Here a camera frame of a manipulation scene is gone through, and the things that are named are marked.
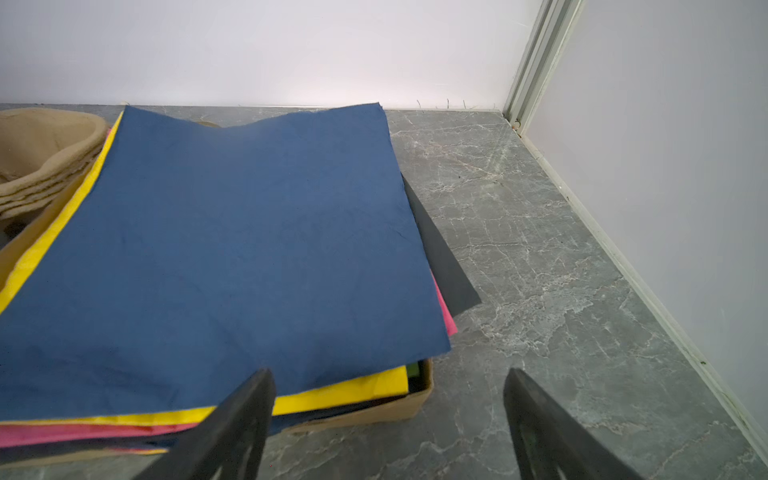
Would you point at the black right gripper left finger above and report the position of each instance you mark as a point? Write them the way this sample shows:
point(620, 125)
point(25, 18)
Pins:
point(229, 443)

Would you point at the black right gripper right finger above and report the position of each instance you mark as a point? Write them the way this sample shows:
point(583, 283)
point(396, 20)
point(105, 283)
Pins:
point(548, 442)

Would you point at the brown pulp cup carrier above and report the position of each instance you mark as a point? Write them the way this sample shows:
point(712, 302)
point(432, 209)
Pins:
point(42, 152)

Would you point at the black paper sheet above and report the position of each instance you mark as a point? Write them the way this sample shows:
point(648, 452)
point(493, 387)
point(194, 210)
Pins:
point(455, 286)

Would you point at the brown cardboard box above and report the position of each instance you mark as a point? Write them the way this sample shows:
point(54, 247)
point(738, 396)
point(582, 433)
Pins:
point(384, 408)

